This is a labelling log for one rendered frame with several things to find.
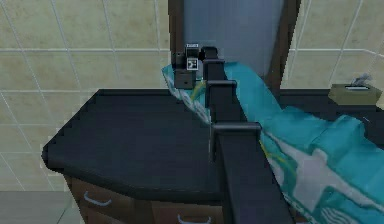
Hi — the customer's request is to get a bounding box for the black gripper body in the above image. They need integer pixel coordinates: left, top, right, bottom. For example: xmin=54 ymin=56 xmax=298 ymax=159
xmin=171 ymin=51 xmax=198 ymax=90

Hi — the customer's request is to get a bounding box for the brown framed mirror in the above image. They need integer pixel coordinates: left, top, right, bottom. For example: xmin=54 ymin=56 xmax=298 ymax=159
xmin=167 ymin=0 xmax=302 ymax=91

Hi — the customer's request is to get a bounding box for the brown cabinet with black top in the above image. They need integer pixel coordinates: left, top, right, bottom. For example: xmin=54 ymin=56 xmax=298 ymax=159
xmin=41 ymin=87 xmax=384 ymax=224

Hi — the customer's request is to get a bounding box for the teal patterned cloth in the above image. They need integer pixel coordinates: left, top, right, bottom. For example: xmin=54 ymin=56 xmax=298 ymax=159
xmin=161 ymin=61 xmax=384 ymax=224

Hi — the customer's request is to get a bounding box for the olive tissue box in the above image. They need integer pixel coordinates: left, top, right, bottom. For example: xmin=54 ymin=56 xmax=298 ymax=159
xmin=327 ymin=73 xmax=383 ymax=107

